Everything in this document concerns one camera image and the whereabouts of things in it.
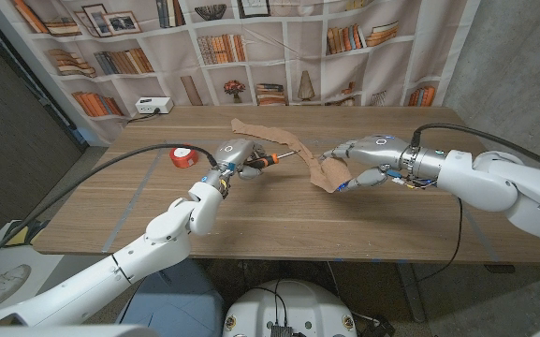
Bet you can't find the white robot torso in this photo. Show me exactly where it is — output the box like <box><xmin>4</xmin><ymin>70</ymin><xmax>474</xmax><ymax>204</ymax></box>
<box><xmin>221</xmin><ymin>279</ymin><xmax>358</xmax><ymax>337</ymax></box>

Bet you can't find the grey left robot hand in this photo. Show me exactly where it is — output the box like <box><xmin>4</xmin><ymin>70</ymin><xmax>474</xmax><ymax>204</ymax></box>
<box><xmin>201</xmin><ymin>138</ymin><xmax>267</xmax><ymax>197</ymax></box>

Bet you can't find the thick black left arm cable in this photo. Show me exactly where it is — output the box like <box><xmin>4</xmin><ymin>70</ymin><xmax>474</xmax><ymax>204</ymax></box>
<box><xmin>0</xmin><ymin>143</ymin><xmax>219</xmax><ymax>275</ymax></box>

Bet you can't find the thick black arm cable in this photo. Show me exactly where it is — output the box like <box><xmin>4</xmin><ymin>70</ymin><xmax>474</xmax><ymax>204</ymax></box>
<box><xmin>410</xmin><ymin>123</ymin><xmax>540</xmax><ymax>177</ymax></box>
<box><xmin>0</xmin><ymin>143</ymin><xmax>219</xmax><ymax>275</ymax></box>

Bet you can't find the beige nylon stocking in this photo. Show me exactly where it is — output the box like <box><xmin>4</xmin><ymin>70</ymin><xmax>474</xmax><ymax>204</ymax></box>
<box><xmin>230</xmin><ymin>117</ymin><xmax>354</xmax><ymax>194</ymax></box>

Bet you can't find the black floor adapter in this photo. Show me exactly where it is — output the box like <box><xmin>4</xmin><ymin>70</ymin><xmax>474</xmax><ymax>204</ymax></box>
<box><xmin>356</xmin><ymin>314</ymin><xmax>397</xmax><ymax>337</ymax></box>

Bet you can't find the person in grey trousers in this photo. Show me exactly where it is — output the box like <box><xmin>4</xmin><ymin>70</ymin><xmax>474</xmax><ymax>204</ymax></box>
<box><xmin>0</xmin><ymin>256</ymin><xmax>32</xmax><ymax>319</ymax></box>

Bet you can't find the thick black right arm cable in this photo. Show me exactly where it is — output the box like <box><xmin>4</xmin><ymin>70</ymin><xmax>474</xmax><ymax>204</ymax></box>
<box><xmin>410</xmin><ymin>123</ymin><xmax>540</xmax><ymax>177</ymax></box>

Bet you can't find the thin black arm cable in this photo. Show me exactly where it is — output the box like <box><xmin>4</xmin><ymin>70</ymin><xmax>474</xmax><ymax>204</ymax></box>
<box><xmin>118</xmin><ymin>278</ymin><xmax>147</xmax><ymax>324</ymax></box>
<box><xmin>416</xmin><ymin>196</ymin><xmax>463</xmax><ymax>284</ymax></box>

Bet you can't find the blue-grey base under table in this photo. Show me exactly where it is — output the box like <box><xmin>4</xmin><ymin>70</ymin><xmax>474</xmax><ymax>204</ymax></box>
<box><xmin>115</xmin><ymin>257</ymin><xmax>226</xmax><ymax>337</ymax></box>

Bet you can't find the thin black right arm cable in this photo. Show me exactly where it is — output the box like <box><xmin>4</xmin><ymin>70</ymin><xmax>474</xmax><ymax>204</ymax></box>
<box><xmin>416</xmin><ymin>196</ymin><xmax>463</xmax><ymax>284</ymax></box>

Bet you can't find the black orange screwdriver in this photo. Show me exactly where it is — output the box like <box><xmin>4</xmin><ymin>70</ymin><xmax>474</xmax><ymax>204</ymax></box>
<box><xmin>244</xmin><ymin>150</ymin><xmax>299</xmax><ymax>170</ymax></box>

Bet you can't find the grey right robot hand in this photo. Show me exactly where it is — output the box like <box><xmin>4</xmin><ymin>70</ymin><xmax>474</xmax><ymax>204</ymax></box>
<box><xmin>320</xmin><ymin>134</ymin><xmax>446</xmax><ymax>193</ymax></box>

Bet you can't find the red tape roll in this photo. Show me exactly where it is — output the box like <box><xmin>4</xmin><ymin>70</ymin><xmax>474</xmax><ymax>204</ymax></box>
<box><xmin>169</xmin><ymin>147</ymin><xmax>200</xmax><ymax>169</ymax></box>

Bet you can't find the black torso cable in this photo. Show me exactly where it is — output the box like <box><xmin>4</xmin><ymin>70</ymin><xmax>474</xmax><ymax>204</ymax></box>
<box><xmin>250</xmin><ymin>279</ymin><xmax>289</xmax><ymax>327</ymax></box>

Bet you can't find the white power strip box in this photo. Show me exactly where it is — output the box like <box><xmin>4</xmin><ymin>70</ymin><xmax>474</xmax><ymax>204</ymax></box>
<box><xmin>135</xmin><ymin>96</ymin><xmax>175</xmax><ymax>115</ymax></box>

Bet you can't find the printed bookshelf backdrop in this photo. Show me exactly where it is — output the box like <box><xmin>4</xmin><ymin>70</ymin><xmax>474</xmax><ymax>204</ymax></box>
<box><xmin>0</xmin><ymin>0</ymin><xmax>482</xmax><ymax>147</ymax></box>

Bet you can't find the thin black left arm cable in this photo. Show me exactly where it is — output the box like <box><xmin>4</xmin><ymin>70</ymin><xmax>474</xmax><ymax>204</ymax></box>
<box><xmin>118</xmin><ymin>278</ymin><xmax>147</xmax><ymax>324</ymax></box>

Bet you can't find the grey table leg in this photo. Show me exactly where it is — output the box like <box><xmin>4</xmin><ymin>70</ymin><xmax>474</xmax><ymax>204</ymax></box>
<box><xmin>395</xmin><ymin>262</ymin><xmax>428</xmax><ymax>323</ymax></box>

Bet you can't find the yellow black floor object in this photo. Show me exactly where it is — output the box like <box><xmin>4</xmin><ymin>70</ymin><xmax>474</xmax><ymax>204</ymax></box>
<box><xmin>2</xmin><ymin>219</ymin><xmax>51</xmax><ymax>247</ymax></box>

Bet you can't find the black power strip cable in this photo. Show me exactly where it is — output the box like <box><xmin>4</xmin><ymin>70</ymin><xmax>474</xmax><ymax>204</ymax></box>
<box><xmin>126</xmin><ymin>108</ymin><xmax>163</xmax><ymax>125</ymax></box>

